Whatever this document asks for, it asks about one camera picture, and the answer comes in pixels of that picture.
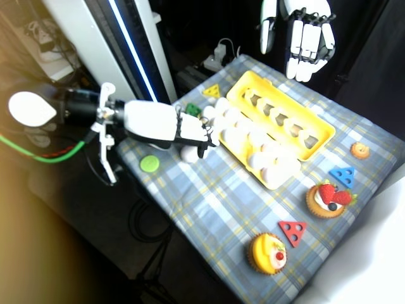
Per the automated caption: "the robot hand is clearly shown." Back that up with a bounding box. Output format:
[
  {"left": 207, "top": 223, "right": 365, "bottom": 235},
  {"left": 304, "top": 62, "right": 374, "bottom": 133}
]
[
  {"left": 259, "top": 0, "right": 337, "bottom": 83},
  {"left": 124, "top": 99, "right": 221, "bottom": 160}
]

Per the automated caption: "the white plastic egg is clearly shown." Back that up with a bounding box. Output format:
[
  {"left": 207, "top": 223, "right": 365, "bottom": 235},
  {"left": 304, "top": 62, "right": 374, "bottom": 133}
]
[
  {"left": 180, "top": 146, "right": 200, "bottom": 164},
  {"left": 247, "top": 152, "right": 271, "bottom": 174},
  {"left": 218, "top": 115, "right": 237, "bottom": 134},
  {"left": 275, "top": 153, "right": 301, "bottom": 177},
  {"left": 240, "top": 119, "right": 262, "bottom": 137},
  {"left": 215, "top": 97, "right": 234, "bottom": 112},
  {"left": 228, "top": 108, "right": 249, "bottom": 126},
  {"left": 252, "top": 130, "right": 275, "bottom": 149},
  {"left": 265, "top": 142, "right": 287, "bottom": 162},
  {"left": 259, "top": 167, "right": 287, "bottom": 190},
  {"left": 223, "top": 127, "right": 249, "bottom": 149}
]

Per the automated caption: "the yellow egg carton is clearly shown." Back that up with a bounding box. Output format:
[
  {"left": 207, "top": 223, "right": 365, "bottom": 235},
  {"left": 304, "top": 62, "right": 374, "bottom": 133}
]
[{"left": 202, "top": 70, "right": 337, "bottom": 191}]

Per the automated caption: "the green round disc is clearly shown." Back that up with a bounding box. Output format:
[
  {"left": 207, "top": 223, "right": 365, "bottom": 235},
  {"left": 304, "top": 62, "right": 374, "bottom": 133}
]
[{"left": 139, "top": 155, "right": 160, "bottom": 174}]

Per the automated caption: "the green triangle peg block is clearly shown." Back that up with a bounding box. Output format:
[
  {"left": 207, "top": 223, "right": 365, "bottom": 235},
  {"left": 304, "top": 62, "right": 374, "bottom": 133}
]
[{"left": 185, "top": 103, "right": 203, "bottom": 117}]

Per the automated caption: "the yellow triangle peg block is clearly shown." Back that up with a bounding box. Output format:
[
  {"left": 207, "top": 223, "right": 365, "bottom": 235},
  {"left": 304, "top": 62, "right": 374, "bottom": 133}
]
[{"left": 202, "top": 84, "right": 221, "bottom": 98}]

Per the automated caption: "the black backdrop curtain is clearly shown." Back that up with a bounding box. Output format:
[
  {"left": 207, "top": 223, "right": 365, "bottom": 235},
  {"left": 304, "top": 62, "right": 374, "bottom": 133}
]
[{"left": 316, "top": 0, "right": 405, "bottom": 142}]

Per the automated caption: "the white power strip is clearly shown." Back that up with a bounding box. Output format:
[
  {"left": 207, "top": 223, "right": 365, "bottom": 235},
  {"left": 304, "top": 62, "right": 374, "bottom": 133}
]
[
  {"left": 30, "top": 18, "right": 64, "bottom": 63},
  {"left": 202, "top": 55, "right": 230, "bottom": 73}
]

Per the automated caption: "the white power adapter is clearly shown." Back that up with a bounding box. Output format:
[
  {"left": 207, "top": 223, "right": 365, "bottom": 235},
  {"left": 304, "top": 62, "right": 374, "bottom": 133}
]
[{"left": 213, "top": 37, "right": 243, "bottom": 64}]

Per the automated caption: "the white column with blue stripe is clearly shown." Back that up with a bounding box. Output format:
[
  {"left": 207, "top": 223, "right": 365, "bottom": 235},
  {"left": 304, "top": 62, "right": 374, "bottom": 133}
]
[{"left": 40, "top": 0, "right": 178, "bottom": 105}]

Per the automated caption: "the blue plaid tablecloth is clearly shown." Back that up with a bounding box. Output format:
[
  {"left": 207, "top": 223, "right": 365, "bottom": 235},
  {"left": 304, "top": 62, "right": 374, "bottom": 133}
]
[{"left": 115, "top": 53, "right": 398, "bottom": 304}]

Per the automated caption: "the orange bear biscuit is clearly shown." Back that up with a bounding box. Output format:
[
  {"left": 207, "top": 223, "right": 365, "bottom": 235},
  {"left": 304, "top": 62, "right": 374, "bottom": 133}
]
[{"left": 350, "top": 141, "right": 370, "bottom": 160}]

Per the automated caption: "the blue triangle peg block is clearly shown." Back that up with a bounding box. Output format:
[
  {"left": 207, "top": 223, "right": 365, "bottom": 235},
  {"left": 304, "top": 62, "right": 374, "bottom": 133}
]
[{"left": 328, "top": 167, "right": 356, "bottom": 189}]

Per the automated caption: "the strawberry toy cupcake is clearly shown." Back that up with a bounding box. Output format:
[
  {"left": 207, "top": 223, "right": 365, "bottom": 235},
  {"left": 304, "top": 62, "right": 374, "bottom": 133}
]
[{"left": 305, "top": 179, "right": 358, "bottom": 220}]

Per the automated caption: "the orange fruit toy cupcake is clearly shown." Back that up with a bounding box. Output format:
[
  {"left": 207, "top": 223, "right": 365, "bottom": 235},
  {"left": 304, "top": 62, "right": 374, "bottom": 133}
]
[{"left": 247, "top": 232, "right": 288, "bottom": 276}]

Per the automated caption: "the red triangle peg block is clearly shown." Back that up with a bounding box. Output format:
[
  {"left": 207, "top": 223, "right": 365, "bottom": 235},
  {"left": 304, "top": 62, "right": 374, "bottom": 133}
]
[{"left": 278, "top": 220, "right": 308, "bottom": 248}]

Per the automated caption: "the red cable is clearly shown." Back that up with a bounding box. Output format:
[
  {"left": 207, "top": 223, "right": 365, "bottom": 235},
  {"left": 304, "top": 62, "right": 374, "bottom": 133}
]
[{"left": 40, "top": 148, "right": 78, "bottom": 159}]

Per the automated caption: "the green cable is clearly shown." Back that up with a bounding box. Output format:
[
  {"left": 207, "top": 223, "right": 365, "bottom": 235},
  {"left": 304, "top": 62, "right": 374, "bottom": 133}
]
[{"left": 0, "top": 133, "right": 87, "bottom": 165}]

